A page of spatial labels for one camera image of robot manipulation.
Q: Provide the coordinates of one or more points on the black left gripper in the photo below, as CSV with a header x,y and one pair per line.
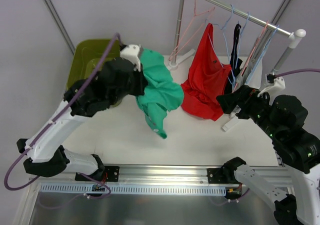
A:
x,y
139,81

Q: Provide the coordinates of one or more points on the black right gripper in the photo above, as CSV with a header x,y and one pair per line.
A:
x,y
238,101

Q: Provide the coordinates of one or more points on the red tank top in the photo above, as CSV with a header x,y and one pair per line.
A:
x,y
207,79

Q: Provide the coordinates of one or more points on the green tank top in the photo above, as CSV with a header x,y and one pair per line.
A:
x,y
162,94

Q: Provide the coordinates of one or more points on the light blue wire hanger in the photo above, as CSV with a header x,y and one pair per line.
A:
x,y
223,29

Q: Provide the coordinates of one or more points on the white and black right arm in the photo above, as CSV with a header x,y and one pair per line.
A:
x,y
282,121

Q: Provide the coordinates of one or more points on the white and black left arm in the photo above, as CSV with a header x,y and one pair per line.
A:
x,y
46,156

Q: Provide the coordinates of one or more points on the black tank top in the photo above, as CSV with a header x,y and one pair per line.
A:
x,y
235,61

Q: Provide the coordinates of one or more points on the white garment on rack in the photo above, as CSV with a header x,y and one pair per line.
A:
x,y
256,80

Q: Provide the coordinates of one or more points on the olive green plastic basket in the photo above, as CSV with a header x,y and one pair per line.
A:
x,y
85,60

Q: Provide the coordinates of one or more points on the silver and white clothes rack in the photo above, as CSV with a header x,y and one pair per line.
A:
x,y
294,37

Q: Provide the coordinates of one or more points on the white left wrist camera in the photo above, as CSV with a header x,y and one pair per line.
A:
x,y
132,53

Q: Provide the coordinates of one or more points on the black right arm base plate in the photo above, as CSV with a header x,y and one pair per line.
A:
x,y
221,175

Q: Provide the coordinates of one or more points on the aluminium frame rail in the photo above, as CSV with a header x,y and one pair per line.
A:
x,y
191,175

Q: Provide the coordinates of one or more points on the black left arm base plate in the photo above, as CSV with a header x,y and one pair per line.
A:
x,y
110,173

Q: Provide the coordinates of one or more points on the white slotted cable duct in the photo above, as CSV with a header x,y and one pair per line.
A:
x,y
131,189

